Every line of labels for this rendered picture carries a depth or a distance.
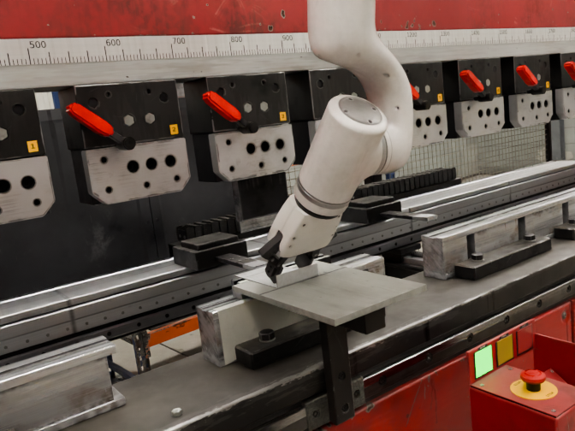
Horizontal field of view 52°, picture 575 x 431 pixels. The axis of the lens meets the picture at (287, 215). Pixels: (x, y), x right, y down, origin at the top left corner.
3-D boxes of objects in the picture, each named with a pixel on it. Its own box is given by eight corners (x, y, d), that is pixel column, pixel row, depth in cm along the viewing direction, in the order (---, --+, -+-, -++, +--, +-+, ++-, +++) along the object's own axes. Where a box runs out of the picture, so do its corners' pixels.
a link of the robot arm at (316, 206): (334, 161, 90) (328, 175, 92) (287, 169, 85) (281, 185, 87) (366, 197, 85) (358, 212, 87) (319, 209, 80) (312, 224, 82)
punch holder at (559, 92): (564, 120, 148) (561, 52, 146) (533, 121, 155) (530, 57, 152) (594, 114, 157) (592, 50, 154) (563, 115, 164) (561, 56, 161)
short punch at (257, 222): (244, 233, 99) (236, 178, 98) (238, 232, 101) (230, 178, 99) (291, 221, 105) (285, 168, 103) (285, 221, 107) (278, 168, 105)
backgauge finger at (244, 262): (236, 284, 104) (233, 256, 103) (174, 263, 125) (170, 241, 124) (291, 268, 111) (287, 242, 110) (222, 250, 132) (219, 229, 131)
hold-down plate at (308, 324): (253, 371, 93) (251, 353, 93) (235, 362, 98) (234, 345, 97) (387, 316, 110) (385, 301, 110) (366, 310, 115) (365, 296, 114)
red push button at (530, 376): (538, 401, 94) (536, 380, 93) (515, 393, 97) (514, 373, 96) (552, 392, 96) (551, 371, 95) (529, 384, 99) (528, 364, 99)
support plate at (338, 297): (334, 327, 77) (334, 319, 77) (233, 291, 98) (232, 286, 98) (427, 290, 87) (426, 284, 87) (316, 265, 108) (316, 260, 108)
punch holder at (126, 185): (95, 207, 81) (74, 85, 78) (77, 203, 88) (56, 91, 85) (192, 188, 89) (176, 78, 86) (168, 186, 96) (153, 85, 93)
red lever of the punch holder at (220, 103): (213, 87, 86) (260, 126, 91) (200, 91, 89) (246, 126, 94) (207, 97, 85) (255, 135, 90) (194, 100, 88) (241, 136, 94)
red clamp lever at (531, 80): (527, 62, 131) (547, 89, 136) (511, 65, 134) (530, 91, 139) (524, 69, 130) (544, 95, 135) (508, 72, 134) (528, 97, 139)
